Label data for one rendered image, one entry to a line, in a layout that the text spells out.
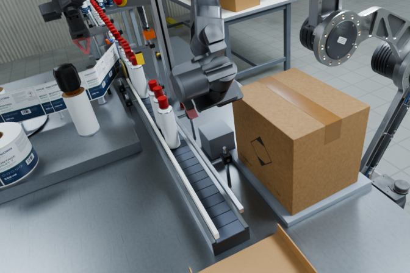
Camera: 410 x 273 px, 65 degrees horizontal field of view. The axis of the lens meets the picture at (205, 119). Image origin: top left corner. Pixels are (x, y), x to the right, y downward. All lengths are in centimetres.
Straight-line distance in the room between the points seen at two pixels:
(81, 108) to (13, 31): 455
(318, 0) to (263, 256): 84
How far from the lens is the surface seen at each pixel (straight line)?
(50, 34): 581
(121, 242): 101
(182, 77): 61
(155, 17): 141
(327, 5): 127
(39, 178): 129
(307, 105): 89
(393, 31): 148
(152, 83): 119
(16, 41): 585
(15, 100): 158
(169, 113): 108
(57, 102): 156
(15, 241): 119
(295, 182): 86
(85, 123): 136
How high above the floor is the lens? 159
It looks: 34 degrees down
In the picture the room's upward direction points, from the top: 10 degrees counter-clockwise
